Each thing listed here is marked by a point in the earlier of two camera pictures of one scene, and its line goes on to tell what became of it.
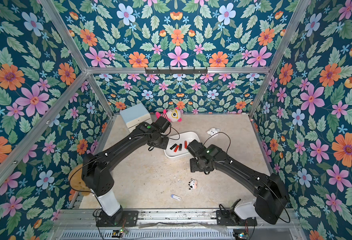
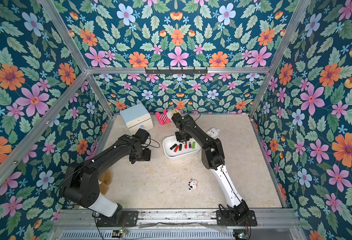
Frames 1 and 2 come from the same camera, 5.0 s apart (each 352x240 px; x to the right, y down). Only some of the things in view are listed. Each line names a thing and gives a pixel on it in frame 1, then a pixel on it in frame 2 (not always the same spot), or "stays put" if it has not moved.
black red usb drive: (173, 146) stays put
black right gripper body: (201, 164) → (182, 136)
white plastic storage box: (178, 143) stays put
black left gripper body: (160, 141) → (142, 154)
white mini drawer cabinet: (133, 115) stays put
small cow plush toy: (193, 184) stays put
